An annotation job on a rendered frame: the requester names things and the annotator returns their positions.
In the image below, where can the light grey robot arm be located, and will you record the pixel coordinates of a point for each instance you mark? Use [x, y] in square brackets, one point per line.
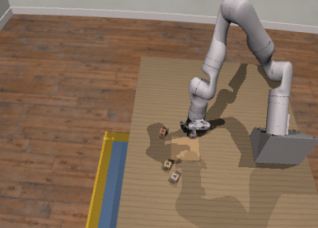
[242, 13]

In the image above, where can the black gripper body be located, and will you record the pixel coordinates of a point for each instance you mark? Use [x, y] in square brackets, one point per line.
[188, 121]

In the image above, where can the tan square mat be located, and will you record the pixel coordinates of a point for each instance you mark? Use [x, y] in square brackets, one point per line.
[184, 149]

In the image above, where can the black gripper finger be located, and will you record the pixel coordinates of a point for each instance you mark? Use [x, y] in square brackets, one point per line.
[185, 130]
[199, 131]

